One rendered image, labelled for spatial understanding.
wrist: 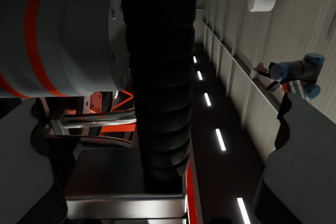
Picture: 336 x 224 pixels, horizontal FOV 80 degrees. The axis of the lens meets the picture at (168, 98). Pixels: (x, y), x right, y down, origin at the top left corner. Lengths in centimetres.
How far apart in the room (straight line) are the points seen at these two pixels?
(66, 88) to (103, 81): 5
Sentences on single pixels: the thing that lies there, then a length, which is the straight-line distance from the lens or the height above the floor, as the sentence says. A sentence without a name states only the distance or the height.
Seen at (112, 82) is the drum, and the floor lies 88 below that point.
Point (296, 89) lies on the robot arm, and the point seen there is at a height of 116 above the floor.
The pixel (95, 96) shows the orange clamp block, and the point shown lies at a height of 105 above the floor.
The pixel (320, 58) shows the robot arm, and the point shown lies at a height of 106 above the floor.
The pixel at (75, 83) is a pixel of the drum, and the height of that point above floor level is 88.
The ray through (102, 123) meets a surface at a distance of 39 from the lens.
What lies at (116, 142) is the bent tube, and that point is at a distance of 33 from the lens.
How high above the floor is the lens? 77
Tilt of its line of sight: 30 degrees up
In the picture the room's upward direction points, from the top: 179 degrees clockwise
